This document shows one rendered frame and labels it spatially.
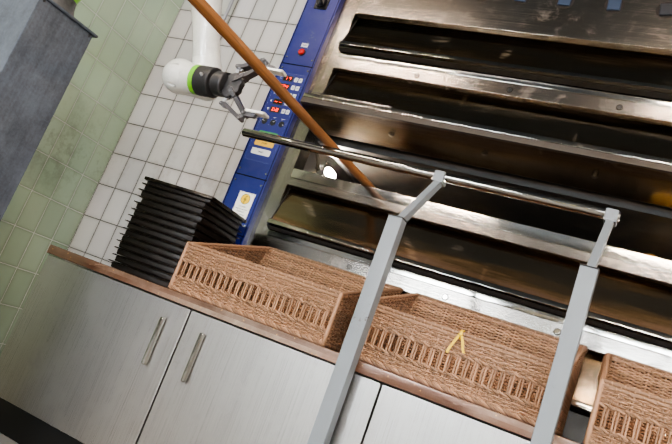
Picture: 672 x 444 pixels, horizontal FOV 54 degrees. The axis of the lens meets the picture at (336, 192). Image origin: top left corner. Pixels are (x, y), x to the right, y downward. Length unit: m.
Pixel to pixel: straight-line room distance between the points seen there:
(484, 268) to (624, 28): 0.98
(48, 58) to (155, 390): 0.98
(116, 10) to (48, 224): 0.94
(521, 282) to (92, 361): 1.33
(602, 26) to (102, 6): 1.95
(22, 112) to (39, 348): 0.73
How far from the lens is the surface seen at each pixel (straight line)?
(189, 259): 2.08
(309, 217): 2.49
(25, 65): 2.05
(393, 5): 2.81
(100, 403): 2.09
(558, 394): 1.57
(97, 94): 3.01
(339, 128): 2.57
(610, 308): 2.19
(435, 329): 1.73
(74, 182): 3.01
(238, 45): 1.68
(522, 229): 2.28
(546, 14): 2.63
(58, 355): 2.22
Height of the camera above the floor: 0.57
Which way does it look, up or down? 13 degrees up
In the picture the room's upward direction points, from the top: 21 degrees clockwise
